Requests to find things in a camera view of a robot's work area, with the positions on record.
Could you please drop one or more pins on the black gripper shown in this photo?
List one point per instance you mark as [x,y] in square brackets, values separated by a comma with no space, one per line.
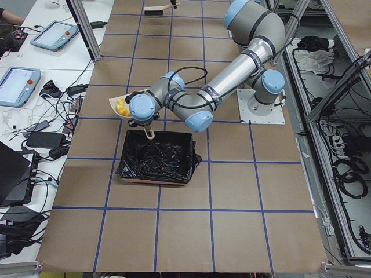
[142,123]

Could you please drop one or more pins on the toy croissant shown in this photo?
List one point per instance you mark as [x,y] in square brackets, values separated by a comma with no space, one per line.
[123,111]

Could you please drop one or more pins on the beige plastic dustpan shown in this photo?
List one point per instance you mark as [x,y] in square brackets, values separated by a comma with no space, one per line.
[138,108]

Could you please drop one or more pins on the beige hand brush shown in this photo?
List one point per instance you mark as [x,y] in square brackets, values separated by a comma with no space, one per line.
[159,10]

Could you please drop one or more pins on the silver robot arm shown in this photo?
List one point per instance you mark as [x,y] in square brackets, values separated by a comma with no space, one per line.
[260,31]

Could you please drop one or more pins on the black lined trash bin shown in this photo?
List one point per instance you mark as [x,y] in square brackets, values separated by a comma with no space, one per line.
[169,158]

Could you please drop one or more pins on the black power adapter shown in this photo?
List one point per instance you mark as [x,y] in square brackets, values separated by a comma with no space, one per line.
[98,24]

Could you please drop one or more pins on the far blue teach pendant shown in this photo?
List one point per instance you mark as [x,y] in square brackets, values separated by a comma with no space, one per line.
[55,36]

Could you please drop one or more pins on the blue teach pendant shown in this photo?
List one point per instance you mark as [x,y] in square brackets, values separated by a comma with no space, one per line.
[55,36]
[17,85]

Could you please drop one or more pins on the near blue teach pendant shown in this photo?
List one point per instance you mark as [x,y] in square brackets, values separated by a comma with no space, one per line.
[17,85]

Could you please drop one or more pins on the black laptop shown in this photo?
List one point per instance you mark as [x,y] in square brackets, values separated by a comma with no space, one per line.
[18,173]

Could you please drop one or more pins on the white crumpled cloth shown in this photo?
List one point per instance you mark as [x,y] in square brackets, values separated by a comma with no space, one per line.
[318,62]

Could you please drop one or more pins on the aluminium frame post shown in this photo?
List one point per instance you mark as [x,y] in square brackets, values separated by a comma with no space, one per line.
[81,19]

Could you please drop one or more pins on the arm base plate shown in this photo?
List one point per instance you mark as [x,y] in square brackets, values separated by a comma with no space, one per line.
[253,112]

